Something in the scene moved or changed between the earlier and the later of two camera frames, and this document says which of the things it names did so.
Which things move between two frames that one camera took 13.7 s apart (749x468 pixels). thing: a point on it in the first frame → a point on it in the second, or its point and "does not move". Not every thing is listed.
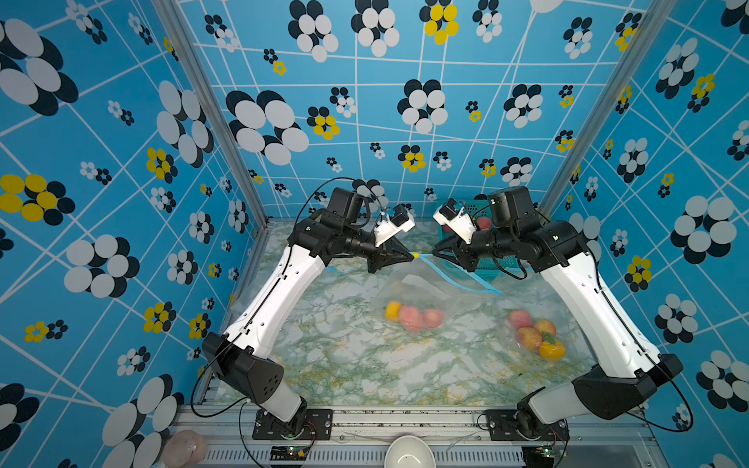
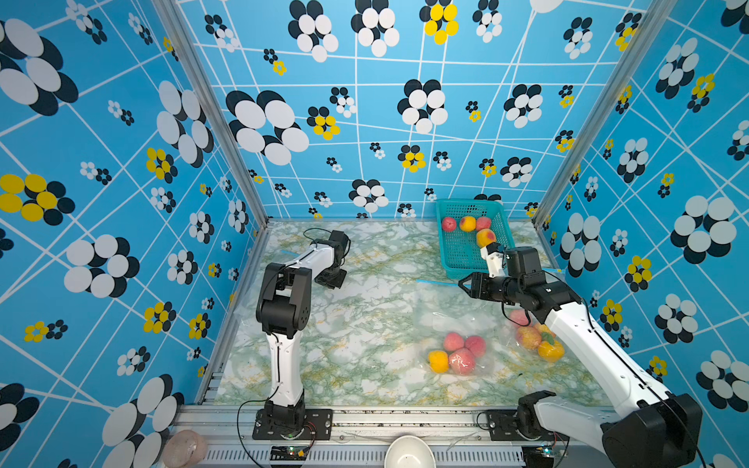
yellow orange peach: (392, 310) → (439, 361)
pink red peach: (521, 319) does not move
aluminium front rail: (612, 437) does not move
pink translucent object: (184, 448) does not move
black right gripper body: (492, 244) → (498, 289)
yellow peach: (552, 352) does not move
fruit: (484, 222) → (476, 344)
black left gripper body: (363, 244) → (334, 279)
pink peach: (433, 318) → (453, 341)
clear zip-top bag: (427, 295) → (457, 334)
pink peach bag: (412, 319) → (461, 362)
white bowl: (410, 451) does not move
